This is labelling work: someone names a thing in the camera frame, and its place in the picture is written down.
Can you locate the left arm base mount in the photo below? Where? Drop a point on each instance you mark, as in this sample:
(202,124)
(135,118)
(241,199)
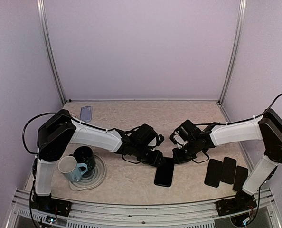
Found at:
(51,205)

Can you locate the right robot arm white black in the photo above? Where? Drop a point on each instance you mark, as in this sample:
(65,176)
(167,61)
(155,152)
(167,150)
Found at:
(266,127)

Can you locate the lavender phone case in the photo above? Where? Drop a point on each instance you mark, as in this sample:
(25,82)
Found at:
(86,114)

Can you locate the left aluminium frame post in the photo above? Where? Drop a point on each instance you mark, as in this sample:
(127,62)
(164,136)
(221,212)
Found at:
(49,50)

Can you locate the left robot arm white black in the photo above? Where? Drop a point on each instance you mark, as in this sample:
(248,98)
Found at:
(62,129)

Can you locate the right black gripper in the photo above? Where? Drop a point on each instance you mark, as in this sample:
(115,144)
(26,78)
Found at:
(178,159)

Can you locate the white-edged black smartphone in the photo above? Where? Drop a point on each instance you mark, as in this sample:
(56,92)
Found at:
(164,173)

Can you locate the dark green mug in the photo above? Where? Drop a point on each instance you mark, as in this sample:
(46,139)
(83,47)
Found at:
(84,154)

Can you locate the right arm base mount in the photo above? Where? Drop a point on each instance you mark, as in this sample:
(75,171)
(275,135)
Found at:
(240,202)

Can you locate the aluminium frame post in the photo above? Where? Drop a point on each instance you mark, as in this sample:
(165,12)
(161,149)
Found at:
(49,50)
(234,51)

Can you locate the grey collapsible silicone bowl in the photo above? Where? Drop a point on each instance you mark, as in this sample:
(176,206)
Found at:
(93,178)

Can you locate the right aluminium frame post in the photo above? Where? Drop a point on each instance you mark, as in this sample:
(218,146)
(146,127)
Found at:
(234,51)

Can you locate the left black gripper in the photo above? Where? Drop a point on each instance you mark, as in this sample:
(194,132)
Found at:
(155,160)

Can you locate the light blue mug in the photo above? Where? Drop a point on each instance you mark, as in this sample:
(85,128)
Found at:
(72,170)

